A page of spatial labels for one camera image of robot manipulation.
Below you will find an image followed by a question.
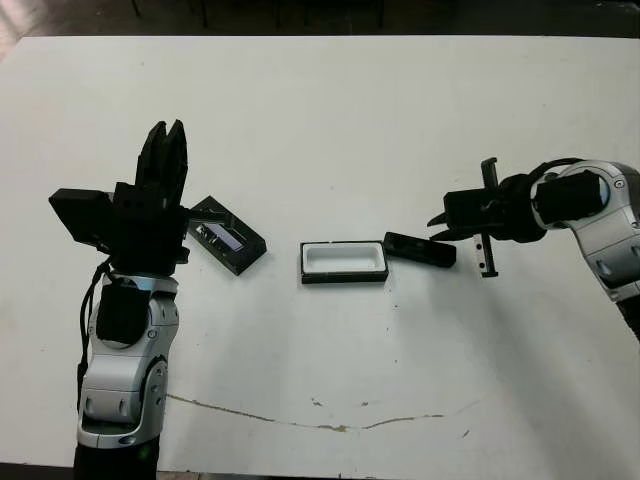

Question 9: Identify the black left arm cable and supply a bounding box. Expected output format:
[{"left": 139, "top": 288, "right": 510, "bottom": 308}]
[{"left": 74, "top": 262, "right": 114, "bottom": 421}]

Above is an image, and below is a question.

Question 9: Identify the black phone-like camera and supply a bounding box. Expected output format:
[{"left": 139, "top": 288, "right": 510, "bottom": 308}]
[{"left": 382, "top": 231, "right": 458, "bottom": 269}]

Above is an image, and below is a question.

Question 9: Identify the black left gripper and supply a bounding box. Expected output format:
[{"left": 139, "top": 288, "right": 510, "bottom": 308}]
[{"left": 102, "top": 118, "right": 227, "bottom": 282}]

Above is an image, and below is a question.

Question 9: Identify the black box lid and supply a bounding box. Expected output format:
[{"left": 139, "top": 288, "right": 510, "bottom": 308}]
[{"left": 186, "top": 195, "right": 268, "bottom": 278}]

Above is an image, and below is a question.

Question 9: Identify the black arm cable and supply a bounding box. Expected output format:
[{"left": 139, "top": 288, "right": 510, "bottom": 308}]
[
  {"left": 74, "top": 262, "right": 114, "bottom": 421},
  {"left": 527, "top": 157, "right": 589, "bottom": 181}
]

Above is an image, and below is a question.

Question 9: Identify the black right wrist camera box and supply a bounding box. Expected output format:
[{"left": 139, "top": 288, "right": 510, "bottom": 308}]
[{"left": 443, "top": 188, "right": 484, "bottom": 232}]

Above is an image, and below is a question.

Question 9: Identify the black box with white liner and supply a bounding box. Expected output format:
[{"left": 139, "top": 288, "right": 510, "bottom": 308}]
[{"left": 299, "top": 241, "right": 390, "bottom": 287}]

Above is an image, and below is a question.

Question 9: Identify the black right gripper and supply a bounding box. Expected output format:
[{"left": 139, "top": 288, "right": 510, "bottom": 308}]
[{"left": 426, "top": 158, "right": 547, "bottom": 280}]

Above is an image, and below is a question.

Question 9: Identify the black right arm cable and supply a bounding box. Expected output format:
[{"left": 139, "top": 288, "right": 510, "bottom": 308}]
[{"left": 527, "top": 157, "right": 589, "bottom": 181}]

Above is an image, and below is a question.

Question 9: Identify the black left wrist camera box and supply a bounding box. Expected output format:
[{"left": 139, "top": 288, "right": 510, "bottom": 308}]
[{"left": 48, "top": 188, "right": 116, "bottom": 250}]

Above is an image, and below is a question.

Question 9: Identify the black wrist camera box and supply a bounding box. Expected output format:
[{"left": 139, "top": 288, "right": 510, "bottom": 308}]
[
  {"left": 443, "top": 188, "right": 484, "bottom": 232},
  {"left": 48, "top": 188, "right": 116, "bottom": 250}
]

